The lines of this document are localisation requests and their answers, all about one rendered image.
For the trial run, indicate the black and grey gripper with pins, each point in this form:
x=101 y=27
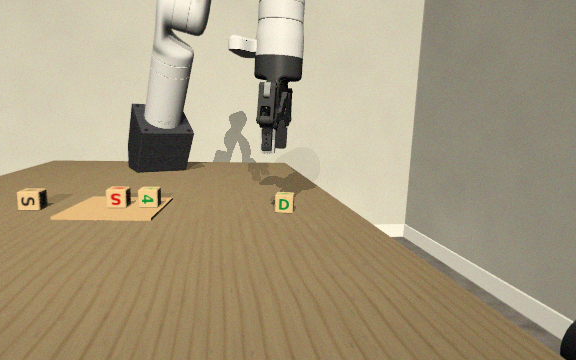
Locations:
x=274 y=94

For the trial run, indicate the wooden letter block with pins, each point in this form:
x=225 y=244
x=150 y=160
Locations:
x=284 y=202
x=118 y=197
x=32 y=199
x=149 y=197

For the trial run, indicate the tan square mat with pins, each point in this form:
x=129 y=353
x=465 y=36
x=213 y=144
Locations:
x=95 y=208

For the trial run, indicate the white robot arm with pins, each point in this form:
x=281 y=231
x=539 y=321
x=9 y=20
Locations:
x=280 y=31

